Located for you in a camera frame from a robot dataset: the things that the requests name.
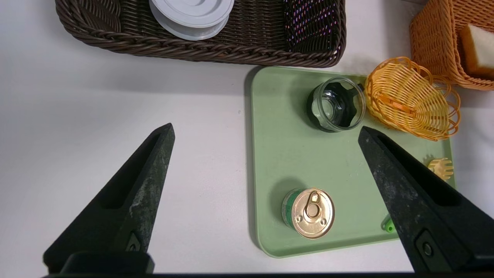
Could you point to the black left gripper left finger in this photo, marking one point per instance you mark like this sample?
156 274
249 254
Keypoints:
127 204

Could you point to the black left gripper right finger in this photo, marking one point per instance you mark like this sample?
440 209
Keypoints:
424 204

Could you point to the slice of white bread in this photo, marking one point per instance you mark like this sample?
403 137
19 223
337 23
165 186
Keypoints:
478 50

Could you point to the white plastic spool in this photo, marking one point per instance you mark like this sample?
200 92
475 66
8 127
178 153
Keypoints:
189 19

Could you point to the small yellow wicker basket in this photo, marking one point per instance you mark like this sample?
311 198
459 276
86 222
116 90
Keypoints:
405 92

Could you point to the orange wicker basket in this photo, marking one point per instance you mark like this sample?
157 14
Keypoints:
436 38

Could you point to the dark brown wicker basket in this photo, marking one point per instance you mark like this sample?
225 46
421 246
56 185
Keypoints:
251 42

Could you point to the tin can with gold lid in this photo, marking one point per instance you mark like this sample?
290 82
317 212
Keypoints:
310 212

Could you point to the light green plastic tray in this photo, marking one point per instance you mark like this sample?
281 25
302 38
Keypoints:
293 162

